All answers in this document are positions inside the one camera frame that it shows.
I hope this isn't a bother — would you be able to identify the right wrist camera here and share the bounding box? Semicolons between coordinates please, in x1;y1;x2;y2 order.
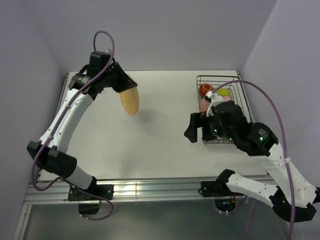
204;91;224;117

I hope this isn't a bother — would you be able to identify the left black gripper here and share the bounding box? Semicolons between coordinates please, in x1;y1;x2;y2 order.
101;62;137;94

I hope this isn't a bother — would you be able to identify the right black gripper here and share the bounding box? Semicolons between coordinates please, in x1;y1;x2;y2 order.
183;110;235;142

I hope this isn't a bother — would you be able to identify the black wire dish rack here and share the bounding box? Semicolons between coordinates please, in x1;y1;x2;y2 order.
195;74;252;146

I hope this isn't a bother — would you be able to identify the aluminium table rail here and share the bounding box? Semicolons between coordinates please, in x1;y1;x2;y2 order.
24;176;276;205

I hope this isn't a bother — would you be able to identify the lime green bowl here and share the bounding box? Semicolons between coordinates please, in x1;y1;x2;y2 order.
216;88;231;97

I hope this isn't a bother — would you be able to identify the salmon plastic cup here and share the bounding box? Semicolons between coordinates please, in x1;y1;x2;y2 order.
199;94;211;112

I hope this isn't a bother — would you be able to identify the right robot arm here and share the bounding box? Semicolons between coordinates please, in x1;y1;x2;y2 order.
184;101;320;223

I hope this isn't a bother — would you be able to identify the pink plastic plate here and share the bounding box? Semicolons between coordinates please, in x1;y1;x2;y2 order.
223;95;232;102

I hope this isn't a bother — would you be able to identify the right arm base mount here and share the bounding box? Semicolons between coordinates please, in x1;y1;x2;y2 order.
198;180;243;198

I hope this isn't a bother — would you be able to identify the orange plastic plate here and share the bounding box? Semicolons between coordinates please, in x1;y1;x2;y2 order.
118;87;140;116

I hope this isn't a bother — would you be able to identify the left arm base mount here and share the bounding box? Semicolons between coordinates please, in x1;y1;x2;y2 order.
67;184;114;217

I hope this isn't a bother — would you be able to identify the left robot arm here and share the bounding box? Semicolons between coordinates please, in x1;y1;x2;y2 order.
27;51;140;200

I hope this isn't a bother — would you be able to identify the orange black mug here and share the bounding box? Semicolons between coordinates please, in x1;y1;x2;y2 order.
198;83;214;97

